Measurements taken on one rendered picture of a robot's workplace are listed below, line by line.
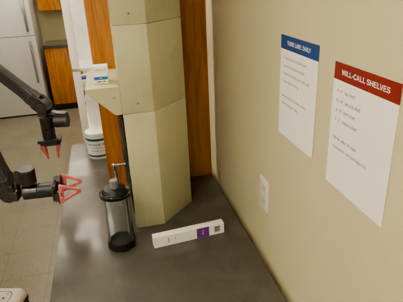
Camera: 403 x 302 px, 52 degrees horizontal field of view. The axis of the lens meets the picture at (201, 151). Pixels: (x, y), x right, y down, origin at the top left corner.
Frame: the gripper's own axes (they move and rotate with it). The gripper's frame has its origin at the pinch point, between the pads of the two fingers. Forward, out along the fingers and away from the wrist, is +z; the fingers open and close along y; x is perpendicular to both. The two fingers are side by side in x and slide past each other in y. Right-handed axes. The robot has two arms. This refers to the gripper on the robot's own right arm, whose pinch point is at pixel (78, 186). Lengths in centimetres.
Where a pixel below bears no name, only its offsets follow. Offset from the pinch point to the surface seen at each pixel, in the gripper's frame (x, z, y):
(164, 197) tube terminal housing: 7.4, 31.4, -3.5
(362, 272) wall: -7, 62, -87
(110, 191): -3.2, 11.4, -16.9
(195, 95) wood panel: -26, 53, 30
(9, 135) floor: 76, -116, 416
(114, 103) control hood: -31.8, 15.9, -8.2
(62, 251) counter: 20.9, -8.0, -9.9
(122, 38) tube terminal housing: -53, 21, -10
